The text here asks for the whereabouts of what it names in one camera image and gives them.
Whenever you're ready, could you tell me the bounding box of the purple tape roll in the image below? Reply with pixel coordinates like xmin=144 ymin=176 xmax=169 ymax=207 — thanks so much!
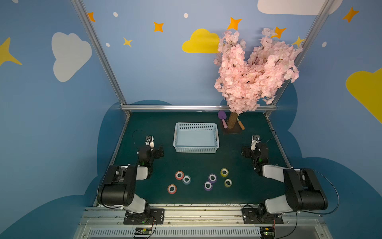
xmin=204 ymin=181 xmax=213 ymax=191
xmin=209 ymin=173 xmax=217 ymax=184

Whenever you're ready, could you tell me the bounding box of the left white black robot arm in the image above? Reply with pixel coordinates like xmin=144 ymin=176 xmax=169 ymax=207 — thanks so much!
xmin=97 ymin=145 xmax=164 ymax=215

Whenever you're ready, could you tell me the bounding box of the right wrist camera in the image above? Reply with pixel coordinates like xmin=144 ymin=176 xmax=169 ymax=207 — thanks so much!
xmin=251 ymin=135 xmax=261 ymax=147

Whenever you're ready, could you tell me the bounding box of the purple pink toy shovel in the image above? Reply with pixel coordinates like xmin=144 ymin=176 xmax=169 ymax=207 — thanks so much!
xmin=218 ymin=111 xmax=228 ymax=129

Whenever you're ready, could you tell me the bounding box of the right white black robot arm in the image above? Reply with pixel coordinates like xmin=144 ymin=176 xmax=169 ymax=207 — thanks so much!
xmin=241 ymin=142 xmax=328 ymax=216

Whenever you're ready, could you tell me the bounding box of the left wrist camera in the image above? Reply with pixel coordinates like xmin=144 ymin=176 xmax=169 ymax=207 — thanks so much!
xmin=145 ymin=135 xmax=155 ymax=148

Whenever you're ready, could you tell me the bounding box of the green circuit board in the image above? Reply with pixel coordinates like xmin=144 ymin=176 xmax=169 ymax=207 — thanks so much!
xmin=260 ymin=227 xmax=276 ymax=239
xmin=134 ymin=228 xmax=152 ymax=237

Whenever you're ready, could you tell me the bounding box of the aluminium rail front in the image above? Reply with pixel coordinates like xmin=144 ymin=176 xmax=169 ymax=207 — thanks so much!
xmin=74 ymin=204 xmax=332 ymax=239

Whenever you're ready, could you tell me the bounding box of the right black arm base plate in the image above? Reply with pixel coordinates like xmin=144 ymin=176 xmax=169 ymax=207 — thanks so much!
xmin=242 ymin=207 xmax=284 ymax=225

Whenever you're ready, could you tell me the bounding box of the blue tape roll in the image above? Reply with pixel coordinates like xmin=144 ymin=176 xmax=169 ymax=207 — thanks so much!
xmin=182 ymin=175 xmax=191 ymax=185

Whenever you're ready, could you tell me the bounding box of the wooden handle toy tool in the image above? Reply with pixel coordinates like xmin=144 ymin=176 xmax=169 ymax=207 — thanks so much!
xmin=237 ymin=118 xmax=245 ymax=130

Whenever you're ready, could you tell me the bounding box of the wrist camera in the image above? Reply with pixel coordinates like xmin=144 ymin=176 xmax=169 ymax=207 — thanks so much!
xmin=145 ymin=135 xmax=155 ymax=148
xmin=251 ymin=135 xmax=261 ymax=147

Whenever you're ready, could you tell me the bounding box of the pink cherry blossom tree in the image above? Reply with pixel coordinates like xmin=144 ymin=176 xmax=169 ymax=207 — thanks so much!
xmin=214 ymin=28 xmax=303 ymax=114

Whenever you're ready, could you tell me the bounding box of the light blue plastic storage basket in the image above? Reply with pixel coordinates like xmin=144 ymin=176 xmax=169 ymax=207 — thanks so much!
xmin=173 ymin=122 xmax=219 ymax=153

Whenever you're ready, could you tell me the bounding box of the left green circuit board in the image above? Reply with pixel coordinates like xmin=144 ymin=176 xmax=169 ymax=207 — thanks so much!
xmin=134 ymin=228 xmax=152 ymax=237

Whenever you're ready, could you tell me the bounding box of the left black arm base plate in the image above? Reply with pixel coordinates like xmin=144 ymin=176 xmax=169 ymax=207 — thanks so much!
xmin=123 ymin=207 xmax=165 ymax=225

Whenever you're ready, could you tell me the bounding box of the right green circuit board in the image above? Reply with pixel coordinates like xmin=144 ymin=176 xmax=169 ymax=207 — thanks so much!
xmin=260 ymin=227 xmax=276 ymax=239

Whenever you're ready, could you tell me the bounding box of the red tape roll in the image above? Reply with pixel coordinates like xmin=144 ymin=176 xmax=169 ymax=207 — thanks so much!
xmin=175 ymin=171 xmax=185 ymax=180
xmin=167 ymin=184 xmax=177 ymax=194

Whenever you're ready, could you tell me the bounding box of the dark tree base plate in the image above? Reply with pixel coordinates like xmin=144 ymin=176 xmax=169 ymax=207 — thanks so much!
xmin=222 ymin=122 xmax=243 ymax=134

